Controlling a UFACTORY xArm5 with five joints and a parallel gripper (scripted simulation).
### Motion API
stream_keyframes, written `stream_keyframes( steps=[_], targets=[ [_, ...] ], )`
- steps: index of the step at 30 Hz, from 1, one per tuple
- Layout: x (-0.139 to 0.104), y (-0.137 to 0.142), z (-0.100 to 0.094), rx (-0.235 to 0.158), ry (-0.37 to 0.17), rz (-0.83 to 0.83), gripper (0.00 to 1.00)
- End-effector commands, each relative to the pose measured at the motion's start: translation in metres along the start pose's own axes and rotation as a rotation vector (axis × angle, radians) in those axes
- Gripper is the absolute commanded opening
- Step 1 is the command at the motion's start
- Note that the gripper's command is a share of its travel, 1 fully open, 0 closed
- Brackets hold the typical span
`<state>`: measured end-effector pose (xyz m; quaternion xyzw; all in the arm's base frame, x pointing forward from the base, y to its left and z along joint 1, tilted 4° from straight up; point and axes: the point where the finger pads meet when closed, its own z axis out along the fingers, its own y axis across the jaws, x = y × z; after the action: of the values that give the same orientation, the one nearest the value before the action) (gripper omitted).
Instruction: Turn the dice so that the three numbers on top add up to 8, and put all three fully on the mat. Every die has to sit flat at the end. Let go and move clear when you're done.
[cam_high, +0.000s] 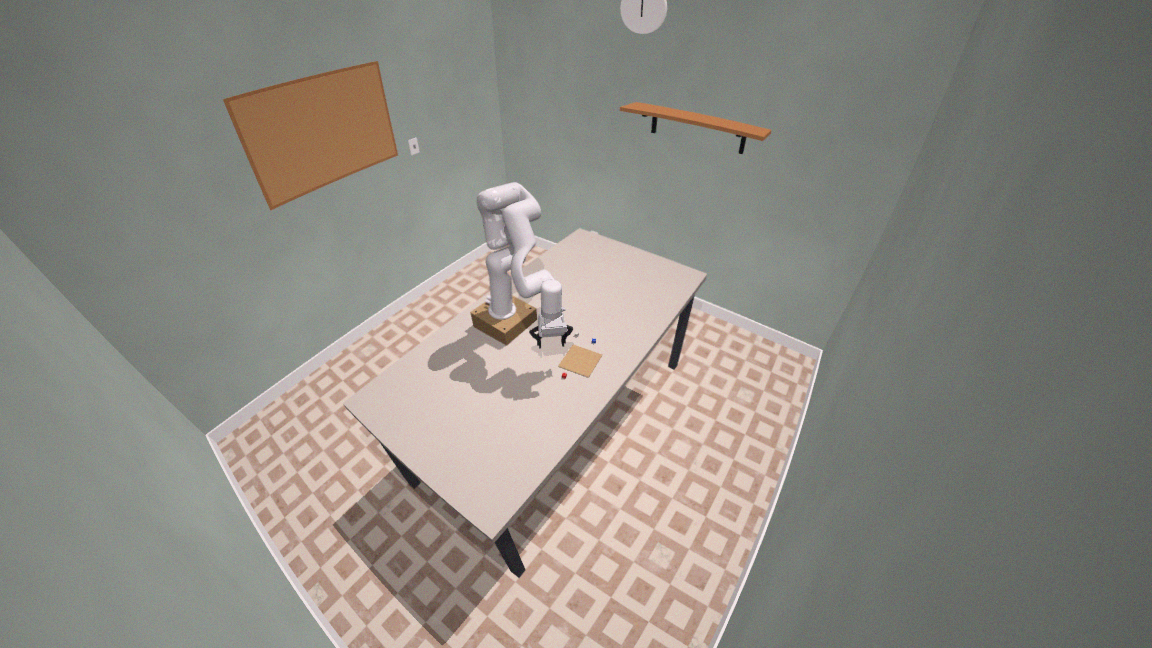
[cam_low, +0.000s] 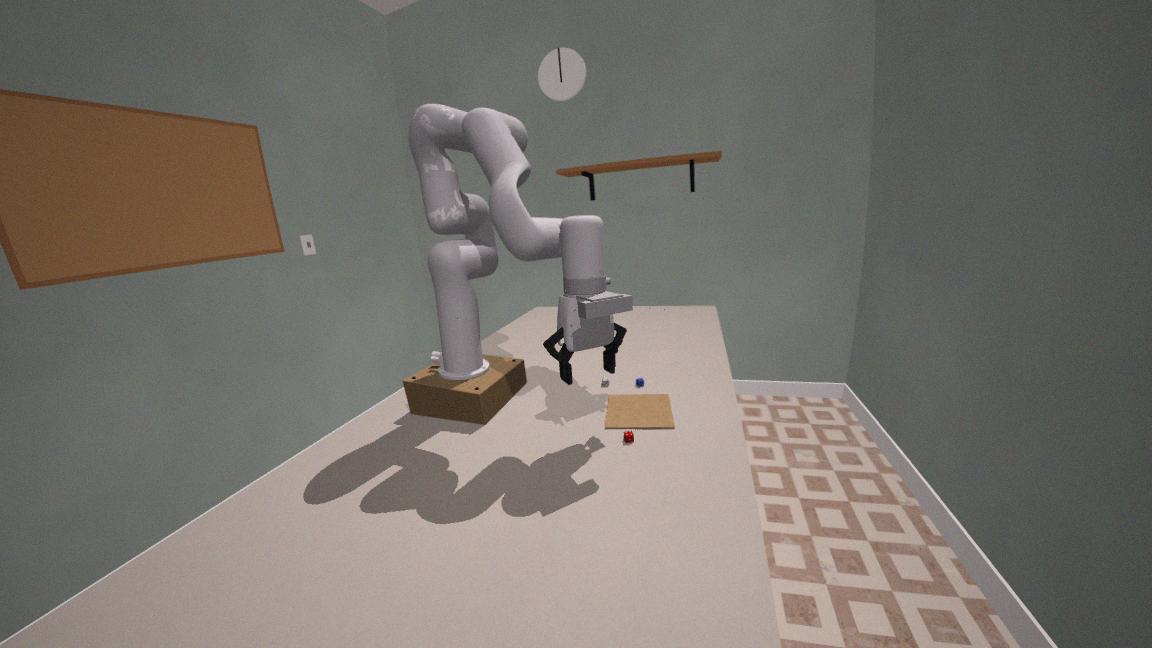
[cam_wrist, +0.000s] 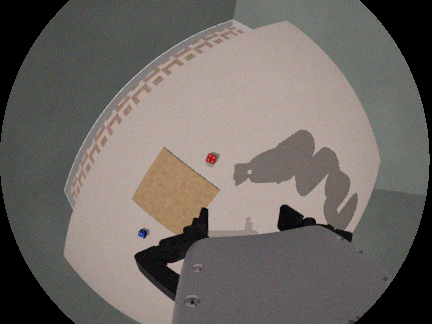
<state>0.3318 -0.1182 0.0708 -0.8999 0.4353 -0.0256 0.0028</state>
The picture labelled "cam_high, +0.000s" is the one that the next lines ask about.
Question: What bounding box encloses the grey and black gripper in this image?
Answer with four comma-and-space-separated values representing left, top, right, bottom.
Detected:
529, 311, 573, 349

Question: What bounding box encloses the tan square mat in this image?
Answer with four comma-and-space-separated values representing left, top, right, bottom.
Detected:
558, 345, 602, 378

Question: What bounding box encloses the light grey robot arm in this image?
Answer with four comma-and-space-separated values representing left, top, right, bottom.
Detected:
477, 183, 567, 336

